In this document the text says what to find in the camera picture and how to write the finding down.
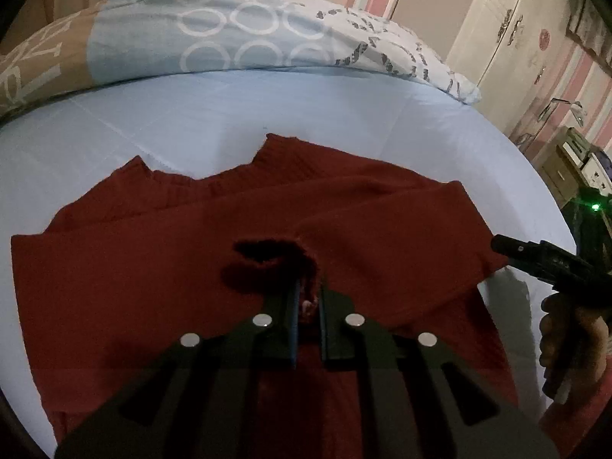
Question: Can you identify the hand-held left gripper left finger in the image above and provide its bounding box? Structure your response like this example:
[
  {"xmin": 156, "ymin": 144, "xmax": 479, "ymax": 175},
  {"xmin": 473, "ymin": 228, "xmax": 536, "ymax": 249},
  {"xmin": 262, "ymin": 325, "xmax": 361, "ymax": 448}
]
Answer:
[{"xmin": 54, "ymin": 278, "xmax": 307, "ymax": 459}]

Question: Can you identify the person's right forearm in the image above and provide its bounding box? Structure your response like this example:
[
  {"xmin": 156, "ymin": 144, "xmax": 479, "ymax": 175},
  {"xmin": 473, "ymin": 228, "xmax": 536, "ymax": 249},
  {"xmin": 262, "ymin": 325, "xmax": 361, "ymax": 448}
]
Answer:
[{"xmin": 538, "ymin": 373, "xmax": 612, "ymax": 459}]

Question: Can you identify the bed with light blue sheet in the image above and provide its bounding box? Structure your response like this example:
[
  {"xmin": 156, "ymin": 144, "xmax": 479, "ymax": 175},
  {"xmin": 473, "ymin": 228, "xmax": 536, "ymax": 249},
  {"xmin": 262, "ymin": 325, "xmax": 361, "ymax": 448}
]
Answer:
[{"xmin": 0, "ymin": 64, "xmax": 581, "ymax": 459}]

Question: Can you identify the patterned window curtain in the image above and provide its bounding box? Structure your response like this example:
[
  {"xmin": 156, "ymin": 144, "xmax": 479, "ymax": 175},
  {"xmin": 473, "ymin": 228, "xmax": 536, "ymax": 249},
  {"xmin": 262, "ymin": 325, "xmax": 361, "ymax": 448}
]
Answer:
[{"xmin": 564, "ymin": 0, "xmax": 612, "ymax": 70}]

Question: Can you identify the folded patterned quilt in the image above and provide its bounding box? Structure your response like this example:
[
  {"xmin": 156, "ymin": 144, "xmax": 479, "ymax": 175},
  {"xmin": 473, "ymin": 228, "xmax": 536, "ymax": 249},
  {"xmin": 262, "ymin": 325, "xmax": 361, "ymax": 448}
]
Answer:
[{"xmin": 0, "ymin": 0, "xmax": 483, "ymax": 120}]

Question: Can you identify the pink brown cushion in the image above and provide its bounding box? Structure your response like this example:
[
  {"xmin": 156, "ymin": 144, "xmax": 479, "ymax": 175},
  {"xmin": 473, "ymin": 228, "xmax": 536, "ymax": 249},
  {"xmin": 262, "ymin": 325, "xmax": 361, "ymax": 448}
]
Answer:
[{"xmin": 12, "ymin": 0, "xmax": 65, "ymax": 41}]

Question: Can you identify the wooden drawer cabinet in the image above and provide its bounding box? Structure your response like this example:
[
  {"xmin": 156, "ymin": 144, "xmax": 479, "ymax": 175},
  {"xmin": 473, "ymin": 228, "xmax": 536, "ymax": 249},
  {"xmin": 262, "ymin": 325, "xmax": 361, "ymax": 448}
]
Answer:
[{"xmin": 540, "ymin": 143, "xmax": 590, "ymax": 207}]

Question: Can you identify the person's right hand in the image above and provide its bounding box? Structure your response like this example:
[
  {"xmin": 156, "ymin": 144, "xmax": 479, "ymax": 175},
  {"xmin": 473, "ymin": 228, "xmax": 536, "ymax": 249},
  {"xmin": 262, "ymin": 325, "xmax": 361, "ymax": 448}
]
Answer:
[{"xmin": 539, "ymin": 291, "xmax": 612, "ymax": 393}]

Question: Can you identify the small printed box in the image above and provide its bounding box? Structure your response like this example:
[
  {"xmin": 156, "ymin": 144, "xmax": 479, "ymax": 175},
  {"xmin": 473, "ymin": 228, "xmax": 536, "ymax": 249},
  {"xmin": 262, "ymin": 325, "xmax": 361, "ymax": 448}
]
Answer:
[{"xmin": 581, "ymin": 150, "xmax": 612, "ymax": 189}]

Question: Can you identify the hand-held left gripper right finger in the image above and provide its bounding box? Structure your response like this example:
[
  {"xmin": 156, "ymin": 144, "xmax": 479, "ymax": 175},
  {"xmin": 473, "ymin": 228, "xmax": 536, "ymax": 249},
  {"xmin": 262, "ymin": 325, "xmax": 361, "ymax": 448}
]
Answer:
[{"xmin": 318, "ymin": 287, "xmax": 561, "ymax": 459}]

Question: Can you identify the red knit sweater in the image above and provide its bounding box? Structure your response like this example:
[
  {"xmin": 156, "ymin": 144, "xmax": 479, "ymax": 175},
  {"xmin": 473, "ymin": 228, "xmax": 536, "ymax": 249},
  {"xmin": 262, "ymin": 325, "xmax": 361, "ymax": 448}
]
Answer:
[{"xmin": 10, "ymin": 133, "xmax": 522, "ymax": 459}]

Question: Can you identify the silver desk lamp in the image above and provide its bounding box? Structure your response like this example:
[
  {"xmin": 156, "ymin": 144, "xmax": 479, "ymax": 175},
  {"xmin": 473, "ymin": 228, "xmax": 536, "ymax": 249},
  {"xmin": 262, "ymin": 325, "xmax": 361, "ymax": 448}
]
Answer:
[{"xmin": 550, "ymin": 98, "xmax": 590, "ymax": 128}]

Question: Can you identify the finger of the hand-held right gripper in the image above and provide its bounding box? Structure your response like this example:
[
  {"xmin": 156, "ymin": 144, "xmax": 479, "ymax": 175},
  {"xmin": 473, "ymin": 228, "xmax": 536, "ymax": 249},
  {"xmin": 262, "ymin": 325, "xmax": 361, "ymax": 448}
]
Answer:
[{"xmin": 492, "ymin": 233, "xmax": 599, "ymax": 293}]

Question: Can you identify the white wardrobe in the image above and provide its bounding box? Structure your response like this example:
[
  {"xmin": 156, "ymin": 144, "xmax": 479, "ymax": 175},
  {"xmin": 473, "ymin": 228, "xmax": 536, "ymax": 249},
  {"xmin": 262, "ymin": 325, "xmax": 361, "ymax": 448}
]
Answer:
[{"xmin": 444, "ymin": 0, "xmax": 575, "ymax": 149}]

